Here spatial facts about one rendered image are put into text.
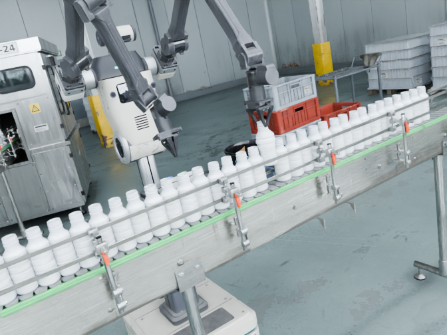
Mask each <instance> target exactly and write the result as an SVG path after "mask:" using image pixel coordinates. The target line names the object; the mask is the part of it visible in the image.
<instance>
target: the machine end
mask: <svg viewBox="0 0 447 335"><path fill-rule="evenodd" d="M58 54H59V52H58V49H57V46H56V45H55V44H52V43H50V42H48V41H46V40H44V39H42V38H40V37H32V38H28V39H21V40H17V41H11V42H6V43H0V130H1V131H5V130H7V128H8V129H9V128H10V127H11V126H14V125H16V126H15V127H17V128H15V129H14V130H13V131H14V132H15V131H16V129H18V131H19V134H20V137H21V140H22V143H23V146H24V149H25V151H24V152H23V153H22V154H21V155H20V156H19V157H18V158H17V159H16V160H15V161H14V162H13V163H12V164H11V165H10V166H9V169H8V170H7V171H5V175H6V177H7V181H8V183H9V186H10V188H11V191H12V194H13V197H14V199H15V203H16V205H17V208H18V210H19V213H20V216H21V219H22V221H27V220H30V219H34V218H38V217H42V216H45V215H50V214H53V213H57V212H60V211H64V210H67V209H72V208H75V207H78V208H79V209H80V211H81V213H82V214H83V215H84V214H86V213H87V211H86V210H84V211H83V210H82V205H85V203H86V199H87V198H88V197H90V195H87V194H88V188H89V185H90V184H91V183H92V182H91V181H90V175H91V170H90V164H89V163H88V160H87V157H86V153H85V150H84V147H83V144H82V140H81V137H82V136H81V134H79V130H78V129H79V128H80V123H78V124H76V120H75V116H74V114H75V112H74V111H73V109H72V107H71V103H70V101H68V102H65V101H64V100H63V98H62V96H61V93H60V91H59V89H58V86H57V84H56V82H55V68H56V65H58V60H57V58H56V56H57V55H58ZM13 128H14V127H13ZM16 223H17V219H16V217H15V214H14V212H13V208H12V206H11V203H10V201H9V198H8V195H7V192H6V190H5V186H4V185H3V181H2V179H1V176H0V228H1V227H5V226H8V225H12V224H16Z"/></svg>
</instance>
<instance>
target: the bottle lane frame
mask: <svg viewBox="0 0 447 335"><path fill-rule="evenodd" d="M446 136H447V114H446V115H443V116H441V117H438V118H437V119H433V120H432V121H429V122H427V123H425V124H423V125H421V126H419V127H417V128H414V129H412V130H409V133H406V138H407V147H408V150H410V160H411V164H410V165H409V168H405V165H404V164H403V162H404V161H400V159H398V153H399V152H400V151H399V150H398V149H397V143H399V142H400V149H401V150H404V147H403V139H402V134H400V135H398V136H395V137H394V138H391V139H389V140H387V141H385V142H382V143H380V144H378V145H375V146H372V147H371V148H369V149H366V150H364V151H362V152H359V153H357V154H355V155H353V156H351V157H348V158H346V159H344V160H341V161H339V162H337V164H336V165H334V167H335V177H336V182H337V183H338V184H339V185H340V189H339V192H340V195H341V199H340V200H339V203H338V204H335V201H334V200H333V195H331V194H330V193H329V192H328V187H327V186H328V185H329V182H328V183H327V178H326V175H329V174H330V179H331V170H330V165H329V166H328V167H325V168H322V169H321V170H319V171H315V172H314V173H312V174H308V175H307V176H305V177H302V178H301V179H298V180H296V181H294V180H293V182H291V183H289V184H286V185H284V186H283V187H279V188H278V189H276V190H273V191H271V192H269V193H266V194H262V196H260V197H257V198H254V199H253V200H251V201H246V202H245V203H244V204H242V205H241V207H240V208H239V209H240V213H241V218H242V222H243V227H246V228H247V229H248V233H247V235H248V239H249V240H250V245H249V246H247V248H248V250H246V251H244V250H243V247H242V246H241V239H240V237H238V236H237V228H238V226H237V225H235V220H234V217H236V213H235V208H233V209H228V211H226V212H223V213H219V215H216V216H215V217H209V219H208V220H205V221H200V223H198V224H197V225H194V226H191V225H190V227H189V228H187V229H185V230H180V232H178V233H176V234H174V235H170V236H169V237H166V238H165V239H162V240H161V239H159V241H158V242H155V243H153V244H151V245H150V244H148V246H147V247H144V248H142V249H137V250H136V251H135V252H133V253H130V254H129V255H127V254H125V256H124V257H121V258H119V259H117V260H115V259H113V261H112V262H110V266H111V269H112V272H115V271H116V275H117V277H118V281H117V285H118V284H119V285H120V287H121V288H123V290H124V291H123V292H122V293H123V297H124V300H125V301H127V303H128V304H127V305H126V308H124V313H123V314H119V312H118V309H117V306H116V302H115V299H114V295H113V293H112V289H111V286H110V283H109V280H108V276H107V273H106V270H105V267H104V265H101V267H98V268H97V269H94V270H92V271H90V270H89V271H88V272H87V273H85V274H83V275H81V276H79V277H78V276H75V278H74V279H72V280H69V281H67V282H61V284H60V285H58V286H56V287H53V288H47V290H46V291H45V292H42V293H40V294H33V297H31V298H28V299H27V300H24V301H21V300H19V302H18V303H17V304H14V305H13V306H10V307H8V308H6V307H3V310H1V311H0V335H89V334H90V333H92V332H94V331H96V330H98V329H100V328H102V327H104V326H106V325H108V324H110V323H112V322H114V321H115V320H118V319H119V318H122V317H123V316H126V315H127V314H130V313H131V312H134V311H135V310H137V309H139V308H141V307H143V306H145V305H147V304H149V303H151V302H153V301H155V300H157V299H159V298H160V297H162V296H164V295H166V294H168V293H170V292H172V291H174V290H176V289H178V284H177V281H176V276H175V274H174V273H175V271H176V268H177V267H178V266H180V265H182V264H184V263H186V262H188V261H190V260H192V259H195V258H197V259H199V260H201V262H202V266H203V270H204V274H207V273H209V272H211V271H213V270H215V269H217V268H219V267H221V266H223V265H225V264H227V263H229V262H230V261H232V260H234V259H236V258H238V257H240V256H242V255H244V254H246V253H248V252H250V251H252V250H254V249H256V248H258V247H260V246H262V245H264V244H266V243H268V242H270V241H272V240H274V239H275V238H277V237H279V236H281V235H283V234H285V233H287V232H289V231H291V230H293V229H295V228H297V227H298V226H300V225H302V224H304V223H306V222H308V221H310V220H312V219H314V218H316V217H318V216H320V215H322V214H324V213H326V212H328V211H330V210H332V209H334V208H336V207H338V206H340V205H342V204H343V203H345V202H347V201H349V200H351V199H353V198H355V197H357V196H359V195H361V194H363V193H365V192H366V191H368V190H370V189H372V188H374V187H376V186H378V185H380V184H382V183H384V182H386V181H388V180H390V179H392V178H394V177H396V176H398V175H400V174H402V173H404V172H406V171H408V170H410V169H412V168H413V167H415V166H417V165H419V164H421V163H423V162H425V161H427V160H429V159H431V158H433V157H434V156H437V155H438V154H441V153H442V139H443V137H446ZM330 182H331V183H332V179H331V181H330Z"/></svg>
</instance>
